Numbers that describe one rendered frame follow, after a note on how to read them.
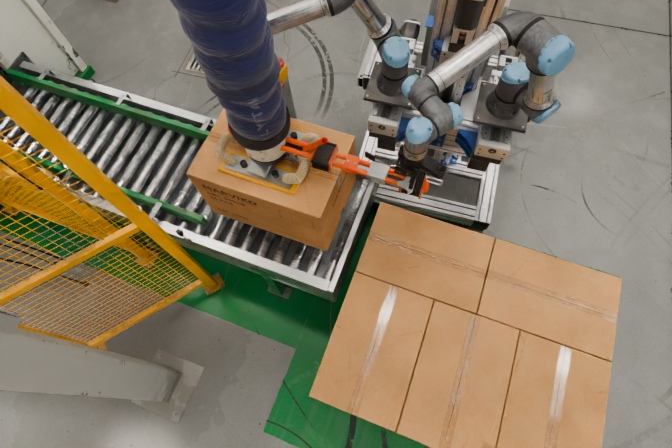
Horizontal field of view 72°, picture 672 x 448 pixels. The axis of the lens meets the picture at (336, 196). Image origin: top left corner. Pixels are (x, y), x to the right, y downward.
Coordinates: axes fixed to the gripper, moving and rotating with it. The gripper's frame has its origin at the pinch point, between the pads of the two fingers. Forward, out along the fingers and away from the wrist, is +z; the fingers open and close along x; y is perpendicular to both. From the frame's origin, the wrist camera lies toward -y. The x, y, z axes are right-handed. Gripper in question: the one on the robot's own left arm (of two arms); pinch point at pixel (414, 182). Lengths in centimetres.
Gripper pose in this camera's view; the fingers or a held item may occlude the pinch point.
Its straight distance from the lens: 170.5
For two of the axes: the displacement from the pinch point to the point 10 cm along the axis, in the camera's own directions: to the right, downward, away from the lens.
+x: -3.5, 8.5, -3.9
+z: 0.5, 4.3, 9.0
